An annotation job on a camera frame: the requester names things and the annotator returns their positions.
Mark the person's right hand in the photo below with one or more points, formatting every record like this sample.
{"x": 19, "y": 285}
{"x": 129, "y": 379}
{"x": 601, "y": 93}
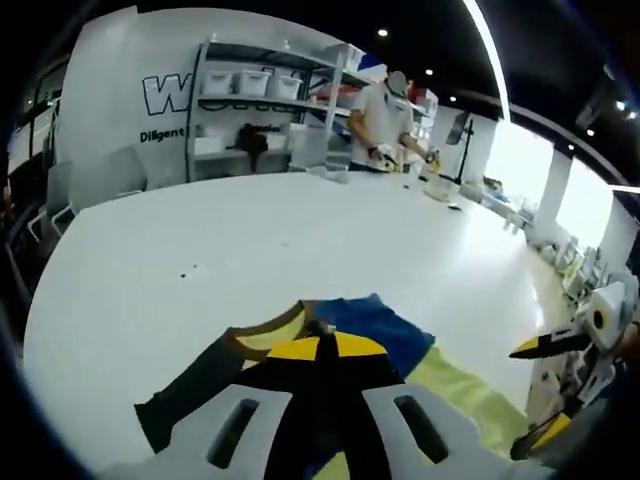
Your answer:
{"x": 632, "y": 342}

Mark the yellow garment with dark sleeves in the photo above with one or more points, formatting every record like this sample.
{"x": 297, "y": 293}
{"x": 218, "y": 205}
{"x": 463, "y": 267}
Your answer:
{"x": 450, "y": 395}

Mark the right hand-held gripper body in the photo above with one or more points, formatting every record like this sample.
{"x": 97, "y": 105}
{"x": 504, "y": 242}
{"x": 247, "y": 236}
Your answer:
{"x": 600, "y": 320}

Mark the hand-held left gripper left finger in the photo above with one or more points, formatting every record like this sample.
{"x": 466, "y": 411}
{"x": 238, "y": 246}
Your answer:
{"x": 225, "y": 430}

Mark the white ceiling light strip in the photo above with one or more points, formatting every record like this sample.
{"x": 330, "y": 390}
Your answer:
{"x": 492, "y": 55}

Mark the black monitor stand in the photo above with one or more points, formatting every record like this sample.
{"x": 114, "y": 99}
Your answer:
{"x": 464, "y": 150}

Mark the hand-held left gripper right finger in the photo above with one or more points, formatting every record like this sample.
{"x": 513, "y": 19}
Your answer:
{"x": 385, "y": 430}

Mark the black gimbal device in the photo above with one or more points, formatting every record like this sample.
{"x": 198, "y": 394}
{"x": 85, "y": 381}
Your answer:
{"x": 252, "y": 142}

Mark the white storage bin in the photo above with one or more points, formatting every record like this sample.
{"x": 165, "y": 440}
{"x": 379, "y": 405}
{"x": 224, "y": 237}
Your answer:
{"x": 217, "y": 82}
{"x": 252, "y": 82}
{"x": 285, "y": 86}

